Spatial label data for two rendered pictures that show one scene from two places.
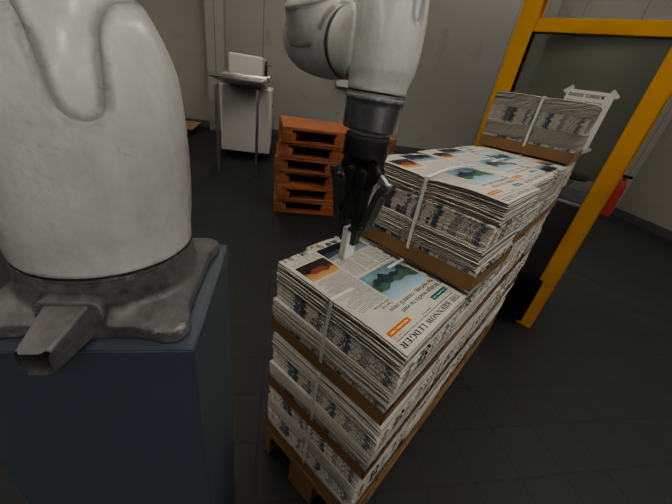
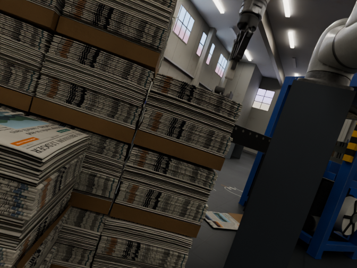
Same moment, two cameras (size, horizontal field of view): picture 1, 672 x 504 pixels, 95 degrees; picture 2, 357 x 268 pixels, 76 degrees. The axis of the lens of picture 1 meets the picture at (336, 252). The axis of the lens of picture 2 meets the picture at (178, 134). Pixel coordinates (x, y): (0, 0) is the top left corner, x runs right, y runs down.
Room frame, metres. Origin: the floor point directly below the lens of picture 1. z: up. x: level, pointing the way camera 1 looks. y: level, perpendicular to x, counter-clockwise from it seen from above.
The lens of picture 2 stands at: (1.27, 0.50, 0.73)
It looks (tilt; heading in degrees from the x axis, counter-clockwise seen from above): 4 degrees down; 223
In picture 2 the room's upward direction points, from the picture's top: 19 degrees clockwise
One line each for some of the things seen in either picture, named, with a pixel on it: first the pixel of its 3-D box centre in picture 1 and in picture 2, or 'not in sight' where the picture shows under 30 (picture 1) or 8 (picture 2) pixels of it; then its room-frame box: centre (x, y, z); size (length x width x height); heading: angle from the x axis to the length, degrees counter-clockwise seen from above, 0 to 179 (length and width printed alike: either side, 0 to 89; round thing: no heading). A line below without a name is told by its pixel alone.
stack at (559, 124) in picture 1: (492, 232); not in sight; (1.55, -0.80, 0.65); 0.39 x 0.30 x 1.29; 52
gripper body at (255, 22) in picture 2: (363, 160); (245, 30); (0.54, -0.02, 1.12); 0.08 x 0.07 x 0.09; 52
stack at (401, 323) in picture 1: (414, 324); (40, 160); (0.98, -0.36, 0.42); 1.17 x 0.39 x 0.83; 142
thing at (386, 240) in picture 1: (401, 224); (114, 49); (0.92, -0.19, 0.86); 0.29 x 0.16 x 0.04; 141
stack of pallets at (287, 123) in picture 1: (327, 166); not in sight; (3.31, 0.24, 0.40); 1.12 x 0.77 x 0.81; 104
